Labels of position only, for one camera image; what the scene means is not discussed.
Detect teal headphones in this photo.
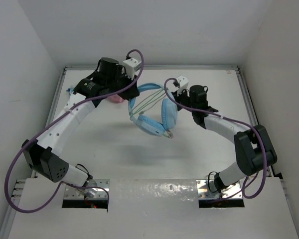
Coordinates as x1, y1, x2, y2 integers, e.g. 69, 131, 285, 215
66, 86, 74, 95

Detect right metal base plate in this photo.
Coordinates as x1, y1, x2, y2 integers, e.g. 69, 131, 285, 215
196, 179, 244, 200

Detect light blue headphones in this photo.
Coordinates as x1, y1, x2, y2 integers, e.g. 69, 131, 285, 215
128, 83, 178, 138

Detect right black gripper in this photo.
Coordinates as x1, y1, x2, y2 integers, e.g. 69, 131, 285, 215
164, 85, 196, 113

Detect metal base plate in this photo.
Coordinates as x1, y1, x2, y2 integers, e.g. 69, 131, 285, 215
64, 179, 110, 200
196, 179, 244, 200

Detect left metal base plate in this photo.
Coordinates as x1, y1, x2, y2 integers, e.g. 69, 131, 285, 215
64, 179, 110, 200

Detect pink headphones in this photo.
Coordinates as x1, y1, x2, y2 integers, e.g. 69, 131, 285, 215
108, 95, 124, 104

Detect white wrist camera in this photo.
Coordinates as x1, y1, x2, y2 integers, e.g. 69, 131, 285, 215
173, 75, 189, 95
122, 58, 142, 79

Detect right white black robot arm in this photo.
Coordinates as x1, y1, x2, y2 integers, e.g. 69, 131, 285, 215
172, 83, 277, 193

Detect aluminium frame rail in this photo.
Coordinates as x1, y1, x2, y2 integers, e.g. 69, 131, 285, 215
31, 68, 67, 179
64, 65, 239, 71
235, 68, 274, 177

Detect left aluminium frame rail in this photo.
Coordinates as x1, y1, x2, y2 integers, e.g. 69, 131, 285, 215
31, 68, 67, 179

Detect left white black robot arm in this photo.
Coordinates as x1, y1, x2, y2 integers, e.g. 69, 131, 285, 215
22, 56, 144, 187

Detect right aluminium frame rail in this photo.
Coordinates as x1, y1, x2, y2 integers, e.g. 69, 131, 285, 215
235, 68, 274, 177

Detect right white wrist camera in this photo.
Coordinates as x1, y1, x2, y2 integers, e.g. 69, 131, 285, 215
173, 75, 189, 95

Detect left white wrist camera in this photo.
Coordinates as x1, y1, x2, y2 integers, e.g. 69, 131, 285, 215
122, 58, 142, 79

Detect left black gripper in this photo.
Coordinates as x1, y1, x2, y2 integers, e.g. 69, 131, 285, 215
105, 69, 139, 101

